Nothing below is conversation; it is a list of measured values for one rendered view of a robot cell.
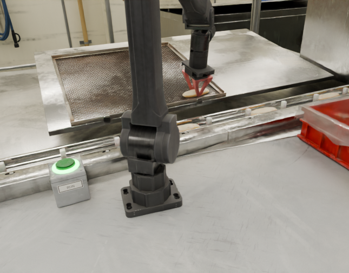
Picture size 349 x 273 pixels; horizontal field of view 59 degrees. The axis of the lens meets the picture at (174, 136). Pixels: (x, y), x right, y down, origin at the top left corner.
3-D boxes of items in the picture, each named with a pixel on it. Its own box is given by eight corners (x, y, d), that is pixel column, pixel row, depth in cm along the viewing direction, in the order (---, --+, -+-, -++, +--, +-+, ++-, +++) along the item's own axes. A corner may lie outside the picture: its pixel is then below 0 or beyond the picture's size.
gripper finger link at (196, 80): (199, 88, 106) (202, 62, 101) (211, 97, 101) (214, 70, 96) (182, 91, 104) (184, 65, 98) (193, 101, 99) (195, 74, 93)
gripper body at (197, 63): (197, 63, 103) (199, 41, 99) (215, 75, 96) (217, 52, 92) (180, 66, 100) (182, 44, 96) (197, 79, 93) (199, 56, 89)
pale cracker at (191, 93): (185, 99, 100) (185, 96, 99) (180, 93, 102) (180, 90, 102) (211, 92, 104) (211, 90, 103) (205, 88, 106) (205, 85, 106)
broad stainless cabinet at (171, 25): (192, 124, 291) (192, 7, 244) (154, 92, 377) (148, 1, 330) (342, 91, 356) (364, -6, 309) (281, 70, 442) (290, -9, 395)
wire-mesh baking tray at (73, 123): (71, 127, 86) (70, 122, 85) (51, 59, 122) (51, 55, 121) (225, 96, 103) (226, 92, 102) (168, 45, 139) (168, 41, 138)
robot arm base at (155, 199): (126, 219, 62) (183, 206, 64) (122, 186, 58) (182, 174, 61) (120, 193, 69) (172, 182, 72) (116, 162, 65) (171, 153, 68)
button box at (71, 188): (58, 222, 66) (46, 180, 61) (54, 201, 73) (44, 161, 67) (96, 211, 69) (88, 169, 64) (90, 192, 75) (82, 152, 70)
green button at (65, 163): (57, 175, 63) (56, 169, 63) (56, 166, 67) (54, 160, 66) (77, 170, 65) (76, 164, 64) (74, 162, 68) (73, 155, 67)
